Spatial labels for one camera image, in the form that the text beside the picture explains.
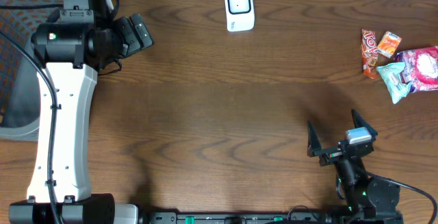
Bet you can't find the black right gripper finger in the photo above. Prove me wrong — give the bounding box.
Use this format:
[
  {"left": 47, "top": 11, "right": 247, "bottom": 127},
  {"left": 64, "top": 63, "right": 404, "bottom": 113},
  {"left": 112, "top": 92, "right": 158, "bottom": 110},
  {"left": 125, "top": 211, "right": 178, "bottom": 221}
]
[
  {"left": 307, "top": 121, "right": 322, "bottom": 157},
  {"left": 351, "top": 109, "right": 378, "bottom": 137}
]

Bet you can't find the mint green packet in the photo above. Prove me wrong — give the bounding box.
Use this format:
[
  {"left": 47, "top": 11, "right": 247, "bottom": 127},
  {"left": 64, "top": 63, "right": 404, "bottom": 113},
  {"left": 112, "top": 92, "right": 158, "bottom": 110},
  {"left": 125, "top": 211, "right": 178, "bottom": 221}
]
[{"left": 376, "top": 62, "right": 411, "bottom": 104}]

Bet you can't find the red Toto snack wrapper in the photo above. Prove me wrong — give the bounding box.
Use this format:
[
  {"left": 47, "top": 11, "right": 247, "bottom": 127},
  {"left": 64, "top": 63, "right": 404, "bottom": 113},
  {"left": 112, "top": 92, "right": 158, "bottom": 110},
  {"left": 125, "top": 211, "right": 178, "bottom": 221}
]
[{"left": 361, "top": 29, "right": 378, "bottom": 79}]

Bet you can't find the purple Carefree pad pack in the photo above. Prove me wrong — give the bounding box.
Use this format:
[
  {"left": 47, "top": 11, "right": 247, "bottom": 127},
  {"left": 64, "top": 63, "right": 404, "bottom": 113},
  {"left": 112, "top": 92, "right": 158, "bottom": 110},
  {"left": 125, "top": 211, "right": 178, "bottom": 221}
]
[{"left": 395, "top": 46, "right": 437, "bottom": 92}]

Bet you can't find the orange Kleenex tissue pack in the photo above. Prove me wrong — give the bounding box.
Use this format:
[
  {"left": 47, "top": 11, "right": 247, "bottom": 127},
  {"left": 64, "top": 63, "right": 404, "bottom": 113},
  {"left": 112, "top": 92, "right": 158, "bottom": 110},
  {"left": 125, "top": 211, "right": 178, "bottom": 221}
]
[{"left": 377, "top": 32, "right": 402, "bottom": 58}]

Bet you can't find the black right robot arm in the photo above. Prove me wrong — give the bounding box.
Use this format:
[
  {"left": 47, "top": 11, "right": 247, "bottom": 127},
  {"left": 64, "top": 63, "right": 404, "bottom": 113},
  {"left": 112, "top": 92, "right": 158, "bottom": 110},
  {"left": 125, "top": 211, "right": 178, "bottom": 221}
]
[{"left": 307, "top": 110, "right": 402, "bottom": 223}]

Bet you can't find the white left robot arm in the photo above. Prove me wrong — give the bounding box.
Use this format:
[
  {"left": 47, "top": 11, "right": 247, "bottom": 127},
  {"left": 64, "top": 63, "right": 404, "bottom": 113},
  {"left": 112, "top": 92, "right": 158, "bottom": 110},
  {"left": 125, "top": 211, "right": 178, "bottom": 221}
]
[{"left": 9, "top": 0, "right": 153, "bottom": 224}]

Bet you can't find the dark grey plastic basket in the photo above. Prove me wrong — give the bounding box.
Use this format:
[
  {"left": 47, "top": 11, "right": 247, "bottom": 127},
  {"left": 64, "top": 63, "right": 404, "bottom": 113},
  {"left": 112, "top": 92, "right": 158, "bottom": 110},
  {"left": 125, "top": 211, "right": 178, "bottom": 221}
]
[{"left": 1, "top": 0, "right": 63, "bottom": 141}]

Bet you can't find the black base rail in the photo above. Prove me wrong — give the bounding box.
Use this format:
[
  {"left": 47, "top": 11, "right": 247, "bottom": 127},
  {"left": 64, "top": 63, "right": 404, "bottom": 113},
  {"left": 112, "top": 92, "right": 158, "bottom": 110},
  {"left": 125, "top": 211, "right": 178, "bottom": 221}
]
[{"left": 137, "top": 212, "right": 404, "bottom": 224}]

